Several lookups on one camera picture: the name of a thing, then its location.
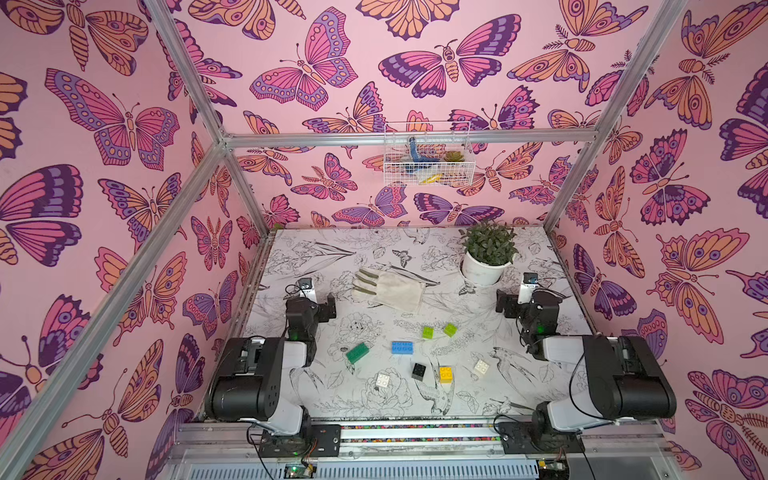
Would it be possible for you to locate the yellow item in basket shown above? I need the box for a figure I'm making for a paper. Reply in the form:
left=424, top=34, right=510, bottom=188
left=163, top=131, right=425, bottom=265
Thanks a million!
left=419, top=174, right=442, bottom=185

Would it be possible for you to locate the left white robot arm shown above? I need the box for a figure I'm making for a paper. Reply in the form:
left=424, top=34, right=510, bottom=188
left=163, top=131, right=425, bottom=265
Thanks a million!
left=204, top=295, right=336, bottom=437

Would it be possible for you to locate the aluminium frame back bar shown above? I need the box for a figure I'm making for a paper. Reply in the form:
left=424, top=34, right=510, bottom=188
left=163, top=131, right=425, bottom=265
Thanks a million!
left=224, top=129, right=597, bottom=149

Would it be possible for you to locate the blue lego brick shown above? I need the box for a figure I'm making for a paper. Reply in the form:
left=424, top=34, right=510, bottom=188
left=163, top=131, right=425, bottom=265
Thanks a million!
left=391, top=341, right=414, bottom=355

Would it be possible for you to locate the aluminium frame post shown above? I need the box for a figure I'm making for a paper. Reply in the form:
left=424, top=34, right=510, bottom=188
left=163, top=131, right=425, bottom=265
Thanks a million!
left=544, top=0, right=687, bottom=233
left=145, top=1, right=269, bottom=237

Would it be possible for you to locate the blue toy in basket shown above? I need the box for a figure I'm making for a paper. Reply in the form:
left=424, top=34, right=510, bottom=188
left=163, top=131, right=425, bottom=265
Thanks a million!
left=405, top=137, right=440, bottom=174

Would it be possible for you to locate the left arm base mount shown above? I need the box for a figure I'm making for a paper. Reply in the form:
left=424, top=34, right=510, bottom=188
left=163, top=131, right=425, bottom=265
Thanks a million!
left=258, top=424, right=341, bottom=459

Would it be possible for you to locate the aluminium frame right post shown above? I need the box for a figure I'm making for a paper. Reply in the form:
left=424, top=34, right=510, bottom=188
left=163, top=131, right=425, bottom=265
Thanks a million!
left=544, top=0, right=687, bottom=233

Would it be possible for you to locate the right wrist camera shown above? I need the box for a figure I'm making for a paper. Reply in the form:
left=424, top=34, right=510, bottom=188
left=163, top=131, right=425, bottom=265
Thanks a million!
left=518, top=272, right=538, bottom=304

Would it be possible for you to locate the black lego brick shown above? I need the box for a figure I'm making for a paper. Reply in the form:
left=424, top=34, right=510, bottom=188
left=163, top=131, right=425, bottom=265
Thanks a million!
left=411, top=363, right=426, bottom=381

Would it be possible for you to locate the small green plant in basket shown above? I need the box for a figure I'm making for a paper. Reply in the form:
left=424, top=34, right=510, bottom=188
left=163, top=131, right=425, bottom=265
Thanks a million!
left=444, top=151, right=465, bottom=163

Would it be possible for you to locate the white wire basket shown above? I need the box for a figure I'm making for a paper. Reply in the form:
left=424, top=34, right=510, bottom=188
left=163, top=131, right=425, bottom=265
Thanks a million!
left=381, top=124, right=476, bottom=188

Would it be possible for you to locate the dark green lego brick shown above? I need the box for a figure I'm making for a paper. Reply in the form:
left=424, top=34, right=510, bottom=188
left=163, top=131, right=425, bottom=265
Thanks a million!
left=345, top=342, right=370, bottom=365

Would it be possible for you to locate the beige work glove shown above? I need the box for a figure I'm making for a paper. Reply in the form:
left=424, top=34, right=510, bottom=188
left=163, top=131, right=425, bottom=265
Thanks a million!
left=352, top=268, right=425, bottom=313

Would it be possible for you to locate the aluminium frame left diagonal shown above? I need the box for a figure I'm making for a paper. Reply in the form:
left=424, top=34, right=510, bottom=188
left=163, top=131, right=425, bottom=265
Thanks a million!
left=1, top=143, right=225, bottom=479

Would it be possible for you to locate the cream white lego brick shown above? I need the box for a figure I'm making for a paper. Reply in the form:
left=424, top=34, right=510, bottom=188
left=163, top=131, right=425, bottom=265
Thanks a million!
left=473, top=360, right=489, bottom=376

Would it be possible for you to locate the potted green plant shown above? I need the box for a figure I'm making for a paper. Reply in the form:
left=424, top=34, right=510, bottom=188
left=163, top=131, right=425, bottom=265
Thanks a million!
left=461, top=221, right=518, bottom=287

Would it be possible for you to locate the green circuit board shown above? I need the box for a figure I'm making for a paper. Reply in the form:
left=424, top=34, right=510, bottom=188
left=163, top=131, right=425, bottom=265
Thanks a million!
left=283, top=464, right=315, bottom=479

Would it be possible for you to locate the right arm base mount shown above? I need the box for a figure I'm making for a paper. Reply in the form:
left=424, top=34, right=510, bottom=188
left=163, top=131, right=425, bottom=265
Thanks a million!
left=493, top=419, right=584, bottom=455

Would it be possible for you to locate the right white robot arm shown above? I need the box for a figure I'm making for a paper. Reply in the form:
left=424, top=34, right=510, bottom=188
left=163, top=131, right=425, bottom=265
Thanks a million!
left=495, top=288, right=677, bottom=437

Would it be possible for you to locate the aluminium frame left post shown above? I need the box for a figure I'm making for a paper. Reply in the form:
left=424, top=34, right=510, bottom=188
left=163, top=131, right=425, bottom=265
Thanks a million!
left=145, top=1, right=269, bottom=237

